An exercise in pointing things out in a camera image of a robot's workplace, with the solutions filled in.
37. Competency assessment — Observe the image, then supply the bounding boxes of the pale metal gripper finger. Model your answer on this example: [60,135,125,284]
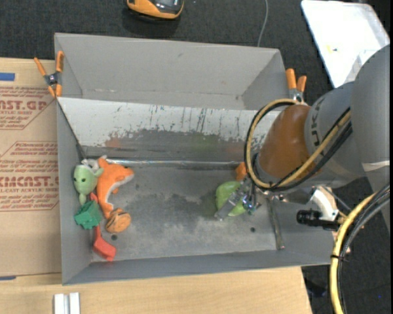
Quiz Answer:
[218,194,246,222]
[214,190,242,217]

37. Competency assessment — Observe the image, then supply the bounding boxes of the light green toy fruit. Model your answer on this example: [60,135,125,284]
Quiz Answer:
[214,181,249,218]

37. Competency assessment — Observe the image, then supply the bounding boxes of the small orange toy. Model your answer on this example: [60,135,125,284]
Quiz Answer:
[234,162,249,182]

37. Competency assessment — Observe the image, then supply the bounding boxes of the orange round toy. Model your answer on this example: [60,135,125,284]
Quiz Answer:
[104,207,132,234]

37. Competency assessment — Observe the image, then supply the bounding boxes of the orange plush dolphin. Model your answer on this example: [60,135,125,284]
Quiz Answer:
[95,155,136,220]

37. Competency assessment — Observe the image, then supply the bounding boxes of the green toy block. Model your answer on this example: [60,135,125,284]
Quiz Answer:
[73,200,103,230]

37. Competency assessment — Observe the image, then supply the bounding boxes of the light green toy figure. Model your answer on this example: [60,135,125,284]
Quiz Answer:
[73,163,104,206]

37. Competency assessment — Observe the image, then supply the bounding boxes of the grey metal bin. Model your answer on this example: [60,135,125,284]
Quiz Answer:
[54,33,337,286]

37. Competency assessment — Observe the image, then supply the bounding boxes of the brown cardboard board red print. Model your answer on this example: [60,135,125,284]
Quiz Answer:
[0,56,64,279]

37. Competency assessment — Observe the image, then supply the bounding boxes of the black cylinder on white bracket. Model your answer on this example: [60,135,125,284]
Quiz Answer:
[296,188,344,232]

